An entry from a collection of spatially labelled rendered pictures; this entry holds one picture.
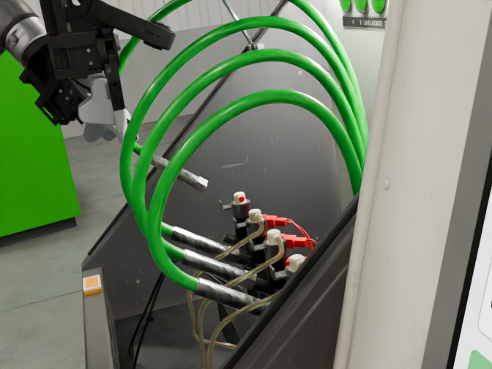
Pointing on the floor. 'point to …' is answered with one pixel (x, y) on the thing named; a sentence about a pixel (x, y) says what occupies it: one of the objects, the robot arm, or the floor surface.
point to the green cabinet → (31, 164)
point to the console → (409, 179)
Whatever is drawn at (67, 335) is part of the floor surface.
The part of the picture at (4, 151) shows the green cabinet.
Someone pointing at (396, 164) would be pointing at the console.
